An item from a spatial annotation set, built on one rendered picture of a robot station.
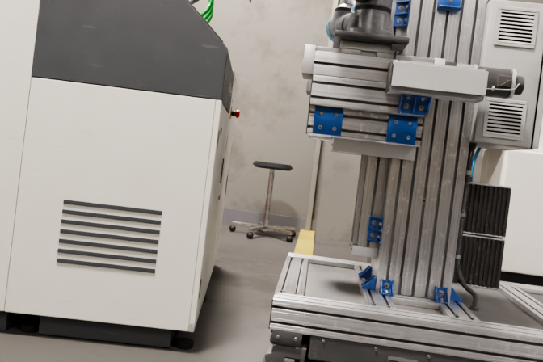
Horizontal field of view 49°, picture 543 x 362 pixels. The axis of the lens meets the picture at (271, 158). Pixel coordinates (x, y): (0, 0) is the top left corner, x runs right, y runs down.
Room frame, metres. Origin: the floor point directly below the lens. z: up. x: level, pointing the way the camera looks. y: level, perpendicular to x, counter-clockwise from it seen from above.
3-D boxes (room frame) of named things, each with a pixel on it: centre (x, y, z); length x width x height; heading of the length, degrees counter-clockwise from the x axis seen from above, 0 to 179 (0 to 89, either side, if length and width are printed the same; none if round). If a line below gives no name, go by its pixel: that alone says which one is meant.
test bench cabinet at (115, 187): (2.15, 0.48, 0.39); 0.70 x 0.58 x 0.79; 2
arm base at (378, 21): (1.87, -0.26, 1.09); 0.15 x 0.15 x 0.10
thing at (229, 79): (2.16, 0.21, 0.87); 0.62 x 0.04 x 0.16; 2
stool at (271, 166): (4.54, 0.01, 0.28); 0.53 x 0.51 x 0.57; 173
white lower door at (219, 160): (2.16, 0.19, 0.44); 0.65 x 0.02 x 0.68; 2
